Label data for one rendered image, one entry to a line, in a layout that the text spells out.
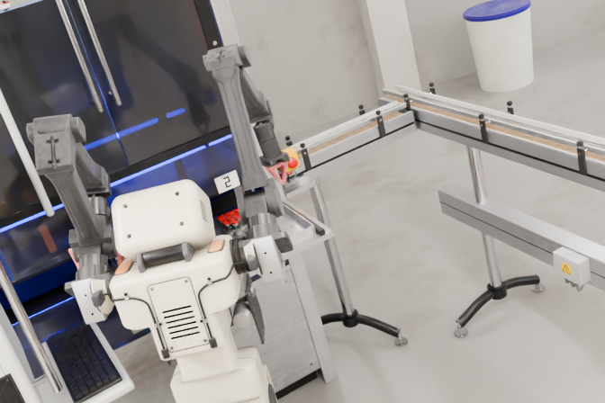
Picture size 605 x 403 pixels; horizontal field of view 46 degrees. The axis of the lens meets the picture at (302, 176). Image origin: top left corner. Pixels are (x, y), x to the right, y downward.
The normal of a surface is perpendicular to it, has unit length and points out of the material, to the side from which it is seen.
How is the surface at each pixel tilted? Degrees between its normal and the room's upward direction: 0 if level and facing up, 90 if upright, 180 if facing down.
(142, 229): 48
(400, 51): 90
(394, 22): 90
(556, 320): 0
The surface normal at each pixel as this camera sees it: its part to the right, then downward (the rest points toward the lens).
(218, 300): -0.01, 0.27
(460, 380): -0.25, -0.88
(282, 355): 0.45, 0.25
